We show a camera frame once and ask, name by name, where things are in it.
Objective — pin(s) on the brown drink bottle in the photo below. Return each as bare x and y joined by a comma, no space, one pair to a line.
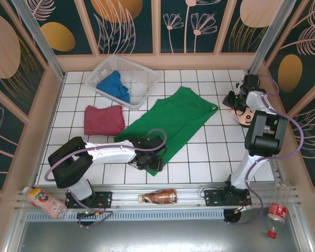
160,197

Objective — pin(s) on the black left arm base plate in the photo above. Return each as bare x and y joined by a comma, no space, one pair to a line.
105,198

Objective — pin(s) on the pink drink bottle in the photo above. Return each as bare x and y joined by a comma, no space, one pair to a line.
46,202

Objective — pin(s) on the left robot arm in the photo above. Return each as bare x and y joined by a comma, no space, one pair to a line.
107,153

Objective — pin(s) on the aluminium frame post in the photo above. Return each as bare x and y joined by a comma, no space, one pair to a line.
44,44
273,39

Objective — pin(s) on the aluminium mounting rail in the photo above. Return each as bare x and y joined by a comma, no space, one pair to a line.
126,195

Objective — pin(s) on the plush doll with pink hat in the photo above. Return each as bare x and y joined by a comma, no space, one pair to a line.
245,118

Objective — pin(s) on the blue tank top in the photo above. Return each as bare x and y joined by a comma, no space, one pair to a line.
111,85

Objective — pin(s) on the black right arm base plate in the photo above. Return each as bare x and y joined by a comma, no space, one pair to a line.
212,199

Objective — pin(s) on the clear bottle with red label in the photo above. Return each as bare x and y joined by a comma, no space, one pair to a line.
277,211

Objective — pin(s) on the white plastic basket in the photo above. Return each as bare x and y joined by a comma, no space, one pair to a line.
139,76

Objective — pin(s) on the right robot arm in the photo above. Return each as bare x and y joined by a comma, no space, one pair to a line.
265,131

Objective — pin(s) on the red tank top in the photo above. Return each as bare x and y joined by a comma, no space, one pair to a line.
102,120

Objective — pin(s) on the grey metal base sheet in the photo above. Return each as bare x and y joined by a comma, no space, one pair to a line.
157,236

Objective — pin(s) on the green tank top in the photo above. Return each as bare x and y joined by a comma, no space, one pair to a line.
178,115

